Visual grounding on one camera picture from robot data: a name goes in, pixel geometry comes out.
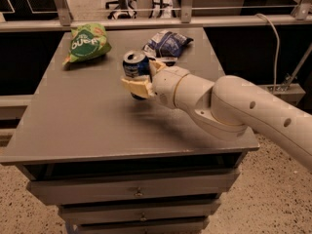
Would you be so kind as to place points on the grey metal railing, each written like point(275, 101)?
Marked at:
point(63, 15)

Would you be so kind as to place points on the grey drawer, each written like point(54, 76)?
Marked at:
point(130, 187)
point(138, 211)
point(157, 226)

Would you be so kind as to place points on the black office chair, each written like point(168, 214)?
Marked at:
point(123, 10)

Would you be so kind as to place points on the middle grey drawer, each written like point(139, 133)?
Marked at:
point(138, 211)

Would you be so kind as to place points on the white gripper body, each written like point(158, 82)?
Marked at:
point(165, 86)

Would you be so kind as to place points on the blue pepsi can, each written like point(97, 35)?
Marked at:
point(136, 63)

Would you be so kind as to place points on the bottom grey drawer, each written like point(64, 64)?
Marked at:
point(157, 226)

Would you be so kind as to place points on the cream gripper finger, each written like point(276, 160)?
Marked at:
point(140, 86)
point(155, 67)

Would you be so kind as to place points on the grey drawer cabinet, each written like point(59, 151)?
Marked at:
point(81, 123)

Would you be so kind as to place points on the blue white chip bag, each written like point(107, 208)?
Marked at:
point(166, 46)

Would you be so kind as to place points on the top grey drawer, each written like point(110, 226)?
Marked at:
point(130, 187)

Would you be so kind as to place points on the green rice chip bag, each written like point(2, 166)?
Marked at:
point(89, 41)

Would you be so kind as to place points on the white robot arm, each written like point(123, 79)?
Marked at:
point(224, 108)

